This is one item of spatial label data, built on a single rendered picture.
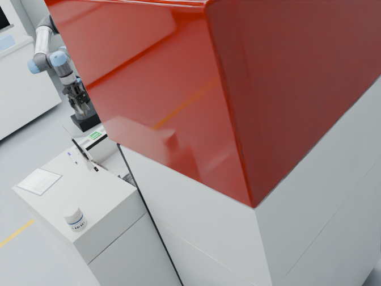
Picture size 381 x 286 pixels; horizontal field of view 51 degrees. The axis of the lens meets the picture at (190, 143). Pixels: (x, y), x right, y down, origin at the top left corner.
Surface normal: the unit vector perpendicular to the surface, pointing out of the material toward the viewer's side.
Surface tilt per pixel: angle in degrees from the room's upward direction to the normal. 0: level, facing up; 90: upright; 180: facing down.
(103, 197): 0
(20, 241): 0
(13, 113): 90
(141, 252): 90
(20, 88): 90
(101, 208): 0
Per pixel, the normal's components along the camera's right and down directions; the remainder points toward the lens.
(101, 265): 0.69, 0.27
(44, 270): -0.25, -0.78
